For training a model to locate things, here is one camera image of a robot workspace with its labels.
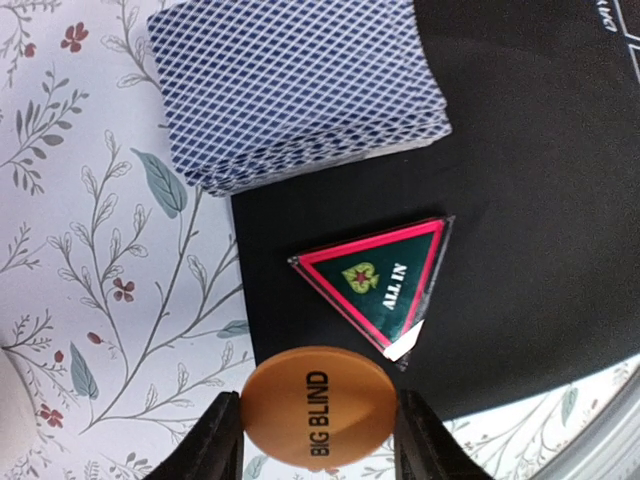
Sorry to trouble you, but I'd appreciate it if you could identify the black poker table mat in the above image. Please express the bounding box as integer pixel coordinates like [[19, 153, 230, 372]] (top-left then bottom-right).
[[232, 1, 639, 419]]

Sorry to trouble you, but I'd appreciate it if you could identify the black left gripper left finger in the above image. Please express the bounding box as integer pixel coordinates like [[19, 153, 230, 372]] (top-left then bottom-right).
[[145, 392, 244, 480]]

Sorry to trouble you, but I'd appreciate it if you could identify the blue playing card deck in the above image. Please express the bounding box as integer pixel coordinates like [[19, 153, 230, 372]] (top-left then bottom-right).
[[147, 1, 452, 196]]

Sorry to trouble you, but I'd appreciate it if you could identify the triangular all in button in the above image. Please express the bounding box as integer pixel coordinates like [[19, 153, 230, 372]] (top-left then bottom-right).
[[288, 216, 455, 371]]

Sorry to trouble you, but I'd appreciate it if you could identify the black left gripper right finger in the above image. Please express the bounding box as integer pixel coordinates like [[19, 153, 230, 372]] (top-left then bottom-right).
[[394, 390, 491, 480]]

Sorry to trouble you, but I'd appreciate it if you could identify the orange big blind button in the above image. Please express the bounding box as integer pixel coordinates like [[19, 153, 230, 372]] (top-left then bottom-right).
[[240, 346, 398, 471]]

